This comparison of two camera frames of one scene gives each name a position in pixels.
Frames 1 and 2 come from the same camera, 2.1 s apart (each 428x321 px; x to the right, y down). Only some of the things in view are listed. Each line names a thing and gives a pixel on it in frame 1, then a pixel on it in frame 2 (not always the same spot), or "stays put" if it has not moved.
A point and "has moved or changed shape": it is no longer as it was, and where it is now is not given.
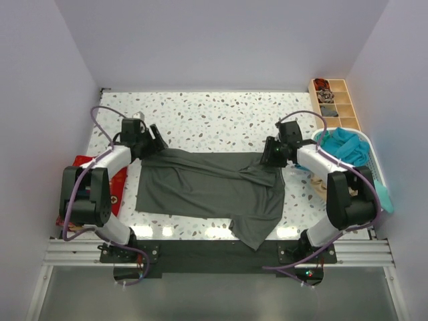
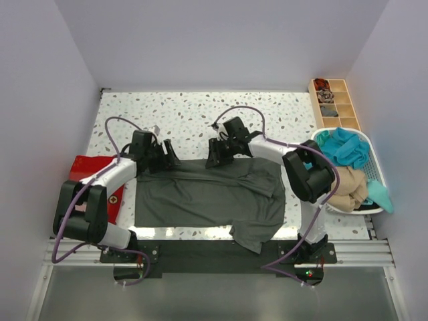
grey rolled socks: x=327 y=112 stays put
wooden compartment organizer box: x=331 y=97 stays put
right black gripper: x=267 y=156 to x=215 y=157
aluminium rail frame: x=82 y=252 stays put
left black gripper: x=155 y=146 to x=164 y=164
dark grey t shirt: x=235 y=186 has moved or changed shape
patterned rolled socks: x=326 y=95 stays put
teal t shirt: x=352 y=151 stays put
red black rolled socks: x=320 y=83 stays put
